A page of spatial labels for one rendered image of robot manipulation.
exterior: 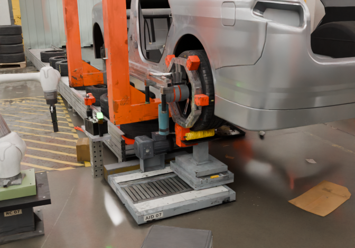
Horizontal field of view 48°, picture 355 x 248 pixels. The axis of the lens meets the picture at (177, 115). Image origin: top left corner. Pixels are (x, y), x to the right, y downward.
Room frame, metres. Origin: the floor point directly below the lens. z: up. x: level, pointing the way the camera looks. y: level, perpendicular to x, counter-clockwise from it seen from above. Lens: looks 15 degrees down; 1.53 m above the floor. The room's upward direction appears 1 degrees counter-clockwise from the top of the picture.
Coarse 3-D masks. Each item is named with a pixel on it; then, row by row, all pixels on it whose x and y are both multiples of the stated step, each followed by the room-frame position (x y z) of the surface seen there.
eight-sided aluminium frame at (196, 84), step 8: (184, 64) 3.01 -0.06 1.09; (168, 72) 3.31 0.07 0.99; (192, 72) 2.99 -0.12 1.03; (192, 80) 2.90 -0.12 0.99; (192, 88) 2.90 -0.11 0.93; (200, 88) 2.90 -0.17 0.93; (192, 96) 2.90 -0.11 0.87; (192, 104) 2.91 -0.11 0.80; (176, 112) 3.26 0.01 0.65; (192, 112) 2.90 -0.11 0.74; (200, 112) 2.90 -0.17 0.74; (176, 120) 3.17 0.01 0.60; (184, 120) 3.13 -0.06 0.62; (192, 120) 3.00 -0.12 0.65
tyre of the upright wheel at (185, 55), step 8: (184, 56) 3.21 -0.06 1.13; (200, 56) 3.04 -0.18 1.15; (200, 64) 2.98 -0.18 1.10; (208, 64) 2.98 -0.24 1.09; (200, 72) 2.96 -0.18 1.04; (208, 72) 2.93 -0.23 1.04; (208, 80) 2.90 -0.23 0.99; (208, 88) 2.88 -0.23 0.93; (176, 104) 3.36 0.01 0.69; (208, 112) 2.89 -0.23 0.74; (200, 120) 2.96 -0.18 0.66; (208, 120) 2.92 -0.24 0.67; (216, 120) 2.96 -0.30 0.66; (224, 120) 3.00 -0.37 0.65; (192, 128) 3.09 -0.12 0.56; (200, 128) 2.99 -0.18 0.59; (208, 128) 3.05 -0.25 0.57
